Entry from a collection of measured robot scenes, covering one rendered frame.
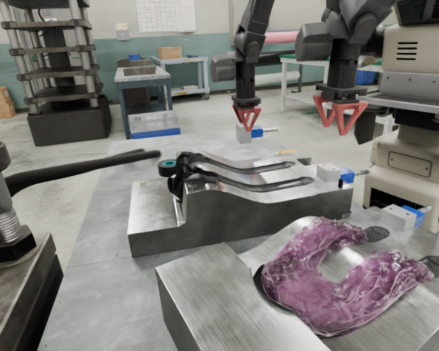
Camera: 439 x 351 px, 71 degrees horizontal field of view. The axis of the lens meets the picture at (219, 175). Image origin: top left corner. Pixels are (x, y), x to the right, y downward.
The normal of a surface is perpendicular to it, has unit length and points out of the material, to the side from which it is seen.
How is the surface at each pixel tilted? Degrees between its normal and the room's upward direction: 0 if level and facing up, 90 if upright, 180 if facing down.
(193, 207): 90
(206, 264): 0
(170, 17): 90
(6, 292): 0
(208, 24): 90
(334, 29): 36
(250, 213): 90
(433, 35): 98
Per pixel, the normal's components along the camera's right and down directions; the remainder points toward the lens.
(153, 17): 0.27, 0.38
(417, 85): -0.82, 0.27
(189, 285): -0.05, -0.91
